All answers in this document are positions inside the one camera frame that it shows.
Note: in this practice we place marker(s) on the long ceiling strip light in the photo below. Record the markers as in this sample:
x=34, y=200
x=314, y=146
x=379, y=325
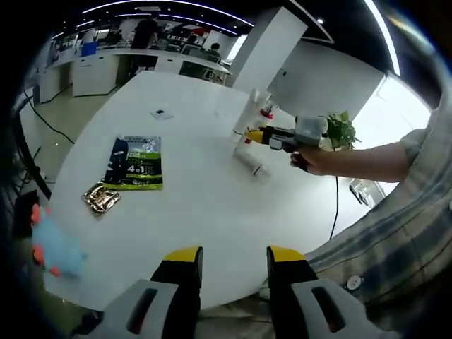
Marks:
x=385, y=35

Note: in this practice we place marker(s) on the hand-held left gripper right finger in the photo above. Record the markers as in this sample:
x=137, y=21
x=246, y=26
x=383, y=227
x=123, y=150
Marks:
x=289, y=282

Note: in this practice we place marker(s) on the black white desk gadget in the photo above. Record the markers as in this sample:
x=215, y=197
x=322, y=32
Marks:
x=360, y=196

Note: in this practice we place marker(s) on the white office desk row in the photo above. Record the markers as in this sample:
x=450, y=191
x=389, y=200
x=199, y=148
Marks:
x=92, y=77

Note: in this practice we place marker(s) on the clear-capped white tubes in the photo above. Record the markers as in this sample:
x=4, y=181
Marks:
x=249, y=160

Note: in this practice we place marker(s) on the blue storage box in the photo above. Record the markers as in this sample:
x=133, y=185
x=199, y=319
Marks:
x=89, y=49

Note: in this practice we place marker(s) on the person's right hand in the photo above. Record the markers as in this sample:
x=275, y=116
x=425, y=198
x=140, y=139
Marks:
x=318, y=162

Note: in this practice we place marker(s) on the green potted plant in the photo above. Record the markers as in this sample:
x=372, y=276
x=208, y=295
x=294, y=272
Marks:
x=342, y=129

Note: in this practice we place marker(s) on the gold skincare sachet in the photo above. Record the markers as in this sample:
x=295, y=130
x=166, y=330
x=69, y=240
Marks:
x=102, y=199

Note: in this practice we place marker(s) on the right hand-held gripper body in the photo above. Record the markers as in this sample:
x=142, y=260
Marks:
x=310, y=130

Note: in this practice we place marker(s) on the tall white skincare tube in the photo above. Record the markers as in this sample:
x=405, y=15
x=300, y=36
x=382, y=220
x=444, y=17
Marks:
x=247, y=113

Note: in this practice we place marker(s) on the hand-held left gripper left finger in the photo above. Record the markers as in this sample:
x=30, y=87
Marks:
x=176, y=289

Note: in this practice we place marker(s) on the green silver skincare sachet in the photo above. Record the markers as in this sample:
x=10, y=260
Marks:
x=141, y=166

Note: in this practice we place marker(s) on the blue plush toy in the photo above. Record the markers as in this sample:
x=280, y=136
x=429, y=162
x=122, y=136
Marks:
x=60, y=243

